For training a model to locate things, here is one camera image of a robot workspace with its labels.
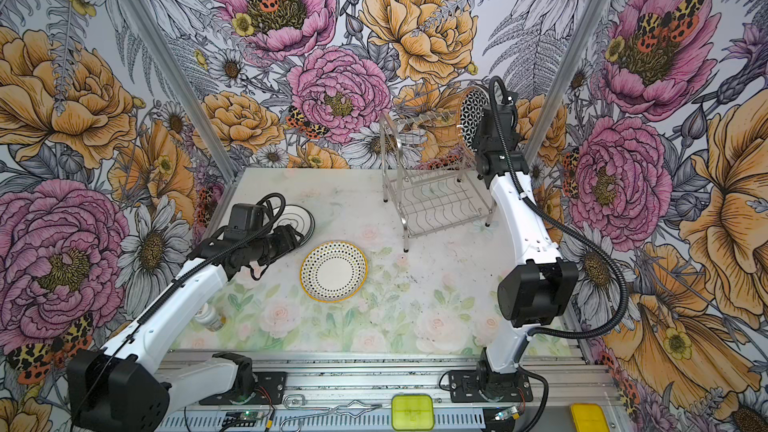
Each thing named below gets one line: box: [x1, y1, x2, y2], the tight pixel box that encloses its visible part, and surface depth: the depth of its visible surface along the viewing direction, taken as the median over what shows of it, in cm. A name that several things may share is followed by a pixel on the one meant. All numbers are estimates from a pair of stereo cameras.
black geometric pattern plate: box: [460, 89, 489, 151], surface depth 92 cm
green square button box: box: [391, 394, 434, 432], surface depth 72 cm
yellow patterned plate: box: [299, 241, 369, 303], surface depth 96 cm
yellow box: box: [570, 403, 611, 432], surface depth 71 cm
